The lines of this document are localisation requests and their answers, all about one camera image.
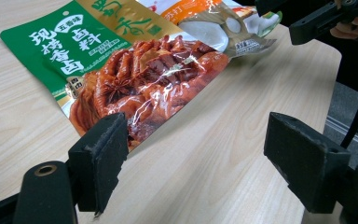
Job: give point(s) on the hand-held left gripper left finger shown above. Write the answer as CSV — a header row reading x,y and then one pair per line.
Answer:
x,y
98,161

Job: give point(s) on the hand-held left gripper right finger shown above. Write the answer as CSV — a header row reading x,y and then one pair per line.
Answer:
x,y
304,161

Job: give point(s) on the white and green snack packet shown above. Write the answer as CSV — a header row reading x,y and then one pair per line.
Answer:
x,y
217,25

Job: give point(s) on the green braised food seasoning packet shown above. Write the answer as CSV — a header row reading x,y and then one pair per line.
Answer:
x,y
121,71

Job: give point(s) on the metal floor rail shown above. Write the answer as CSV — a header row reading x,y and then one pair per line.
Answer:
x,y
348,130

